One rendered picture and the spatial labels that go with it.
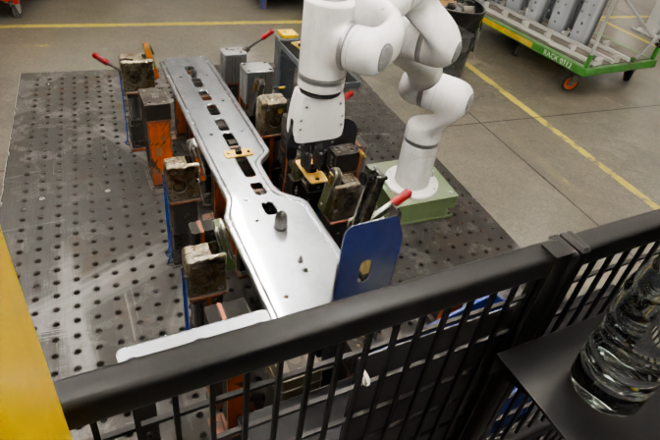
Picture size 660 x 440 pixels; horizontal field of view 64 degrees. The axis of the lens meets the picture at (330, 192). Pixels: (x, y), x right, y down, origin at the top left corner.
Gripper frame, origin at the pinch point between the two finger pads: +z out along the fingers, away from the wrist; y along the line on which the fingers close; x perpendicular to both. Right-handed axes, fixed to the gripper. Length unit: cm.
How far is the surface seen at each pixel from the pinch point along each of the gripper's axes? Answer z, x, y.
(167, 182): 28, -39, 22
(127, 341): 58, -15, 39
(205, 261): 24.1, -3.1, 20.9
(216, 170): 28.0, -40.5, 8.1
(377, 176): 6.2, 1.3, -15.4
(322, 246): 27.7, -3.0, -6.9
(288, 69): 25, -92, -34
